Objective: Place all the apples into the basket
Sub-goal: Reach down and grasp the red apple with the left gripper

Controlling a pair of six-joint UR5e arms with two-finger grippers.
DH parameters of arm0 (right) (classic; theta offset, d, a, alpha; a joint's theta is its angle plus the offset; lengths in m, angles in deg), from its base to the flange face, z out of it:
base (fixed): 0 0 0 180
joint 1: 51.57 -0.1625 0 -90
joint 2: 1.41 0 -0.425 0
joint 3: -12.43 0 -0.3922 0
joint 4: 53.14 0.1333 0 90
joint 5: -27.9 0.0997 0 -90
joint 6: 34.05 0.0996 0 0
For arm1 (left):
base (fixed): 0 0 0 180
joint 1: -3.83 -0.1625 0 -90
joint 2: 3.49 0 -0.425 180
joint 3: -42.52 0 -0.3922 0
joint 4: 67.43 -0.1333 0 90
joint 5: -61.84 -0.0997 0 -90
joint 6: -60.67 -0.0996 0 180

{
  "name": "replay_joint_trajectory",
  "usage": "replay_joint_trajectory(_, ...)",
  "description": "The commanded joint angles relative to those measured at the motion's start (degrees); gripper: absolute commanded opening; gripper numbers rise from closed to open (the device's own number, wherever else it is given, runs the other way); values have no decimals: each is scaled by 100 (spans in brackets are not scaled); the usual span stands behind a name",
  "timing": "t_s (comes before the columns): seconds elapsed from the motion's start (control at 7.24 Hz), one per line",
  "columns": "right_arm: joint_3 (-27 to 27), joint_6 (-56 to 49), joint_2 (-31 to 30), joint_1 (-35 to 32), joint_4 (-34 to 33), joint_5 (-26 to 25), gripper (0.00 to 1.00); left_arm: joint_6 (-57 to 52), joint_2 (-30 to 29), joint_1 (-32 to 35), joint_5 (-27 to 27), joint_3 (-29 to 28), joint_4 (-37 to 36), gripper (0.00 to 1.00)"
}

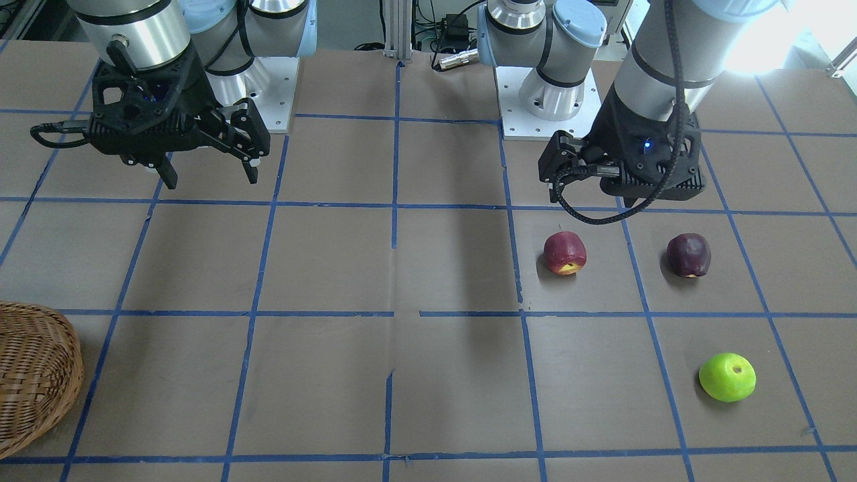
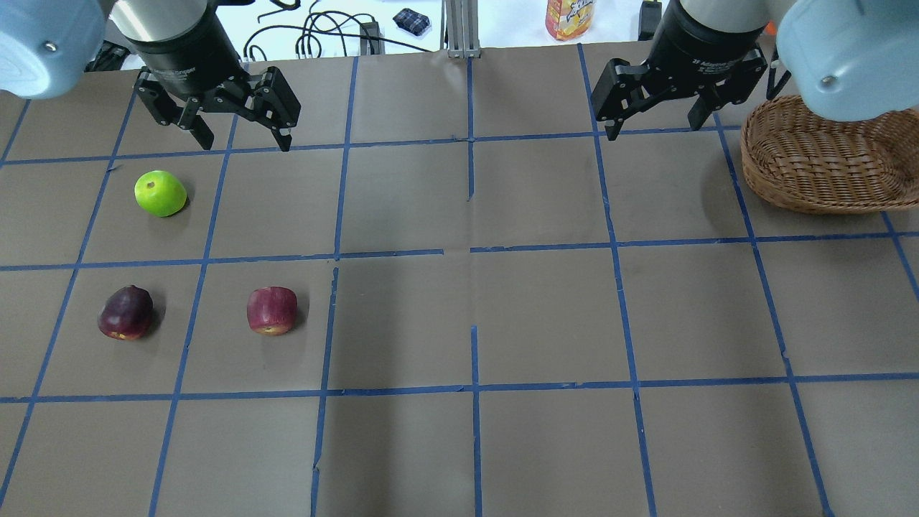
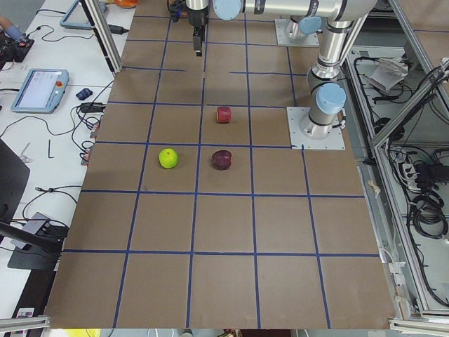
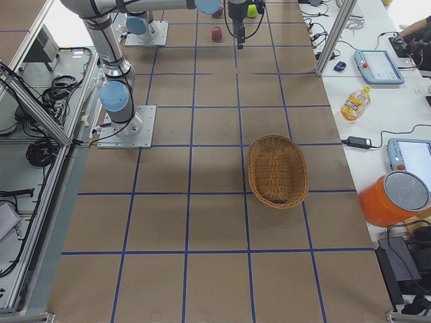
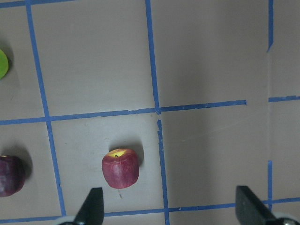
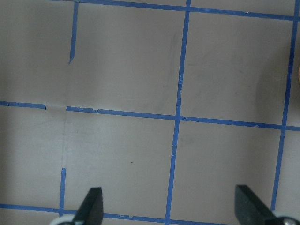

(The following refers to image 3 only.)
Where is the white power strip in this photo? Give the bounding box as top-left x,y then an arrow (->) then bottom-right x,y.
400,162 -> 421,192

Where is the teach pendant tablet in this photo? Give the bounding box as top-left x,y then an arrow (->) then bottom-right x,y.
59,1 -> 92,30
11,68 -> 69,114

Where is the black allen key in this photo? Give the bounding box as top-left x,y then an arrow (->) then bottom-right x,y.
47,139 -> 55,159

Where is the dark red apple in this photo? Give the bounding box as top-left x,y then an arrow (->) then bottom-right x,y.
212,150 -> 232,171

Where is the light red apple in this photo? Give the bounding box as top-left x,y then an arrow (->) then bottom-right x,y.
216,106 -> 232,124

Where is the aluminium frame post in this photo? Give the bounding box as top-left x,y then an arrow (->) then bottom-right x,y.
80,0 -> 123,74

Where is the near teach pendant tablet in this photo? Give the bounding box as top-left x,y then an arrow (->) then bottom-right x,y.
11,68 -> 69,114

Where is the grey usb hub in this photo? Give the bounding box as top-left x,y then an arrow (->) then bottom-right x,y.
22,212 -> 69,239

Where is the black cable bundle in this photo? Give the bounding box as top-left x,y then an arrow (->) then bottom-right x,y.
408,191 -> 446,240

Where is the black monitor stand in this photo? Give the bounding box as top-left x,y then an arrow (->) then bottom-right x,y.
1,204 -> 66,270

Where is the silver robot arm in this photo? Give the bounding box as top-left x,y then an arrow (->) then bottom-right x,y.
213,0 -> 376,140
172,1 -> 321,57

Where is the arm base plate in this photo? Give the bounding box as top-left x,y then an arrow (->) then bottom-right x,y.
274,16 -> 322,48
286,107 -> 346,151

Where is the black power adapter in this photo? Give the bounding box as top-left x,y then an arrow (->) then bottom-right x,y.
108,25 -> 129,35

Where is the far teach pendant tablet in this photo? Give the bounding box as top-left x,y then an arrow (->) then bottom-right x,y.
59,1 -> 92,30

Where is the dark blue small pouch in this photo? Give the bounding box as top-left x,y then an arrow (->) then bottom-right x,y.
76,88 -> 93,100

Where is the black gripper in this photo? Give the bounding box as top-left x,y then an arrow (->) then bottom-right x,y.
185,0 -> 209,57

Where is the green apple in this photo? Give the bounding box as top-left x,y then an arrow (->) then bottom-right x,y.
159,147 -> 179,169

